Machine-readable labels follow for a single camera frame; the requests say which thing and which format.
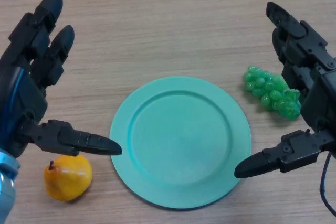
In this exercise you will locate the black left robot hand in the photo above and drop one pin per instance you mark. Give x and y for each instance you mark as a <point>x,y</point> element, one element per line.
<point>23,77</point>

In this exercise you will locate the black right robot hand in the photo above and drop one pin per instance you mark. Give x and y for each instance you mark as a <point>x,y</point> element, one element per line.
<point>317,90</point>

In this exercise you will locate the yellow pear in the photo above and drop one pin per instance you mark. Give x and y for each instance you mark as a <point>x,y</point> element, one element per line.
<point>68,179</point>

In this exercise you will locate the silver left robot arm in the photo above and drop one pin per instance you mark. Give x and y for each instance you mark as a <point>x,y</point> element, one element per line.
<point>6,182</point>

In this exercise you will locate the green round plate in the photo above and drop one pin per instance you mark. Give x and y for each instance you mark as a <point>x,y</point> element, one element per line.
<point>181,142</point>

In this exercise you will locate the green plastic grape bunch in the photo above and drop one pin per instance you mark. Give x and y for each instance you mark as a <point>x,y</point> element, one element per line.
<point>265,90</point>

